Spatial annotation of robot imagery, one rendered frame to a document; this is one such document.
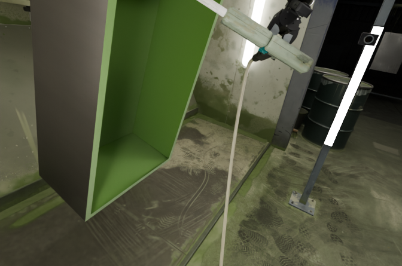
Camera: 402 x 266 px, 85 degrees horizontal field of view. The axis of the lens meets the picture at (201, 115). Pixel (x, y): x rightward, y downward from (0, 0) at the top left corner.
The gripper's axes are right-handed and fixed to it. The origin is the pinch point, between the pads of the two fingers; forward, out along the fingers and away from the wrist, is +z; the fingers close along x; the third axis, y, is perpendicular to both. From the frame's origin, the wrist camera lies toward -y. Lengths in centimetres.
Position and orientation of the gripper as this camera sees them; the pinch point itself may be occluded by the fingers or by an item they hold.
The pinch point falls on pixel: (270, 51)
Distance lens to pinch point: 76.8
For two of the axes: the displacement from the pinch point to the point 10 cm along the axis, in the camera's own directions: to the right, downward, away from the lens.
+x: -8.6, -4.8, -1.5
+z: -4.9, 8.7, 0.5
